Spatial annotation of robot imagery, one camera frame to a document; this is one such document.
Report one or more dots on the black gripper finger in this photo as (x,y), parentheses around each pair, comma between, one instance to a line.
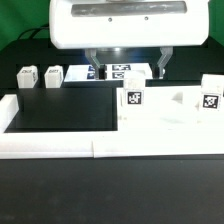
(158,69)
(100,69)

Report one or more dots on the white square tabletop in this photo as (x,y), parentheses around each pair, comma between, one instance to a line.
(164,107)

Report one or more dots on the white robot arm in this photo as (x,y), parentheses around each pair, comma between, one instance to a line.
(95,24)

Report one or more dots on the white marker board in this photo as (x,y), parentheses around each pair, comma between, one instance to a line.
(81,73)

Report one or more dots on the white U-shaped obstacle fence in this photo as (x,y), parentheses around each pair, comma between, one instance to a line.
(203,138)

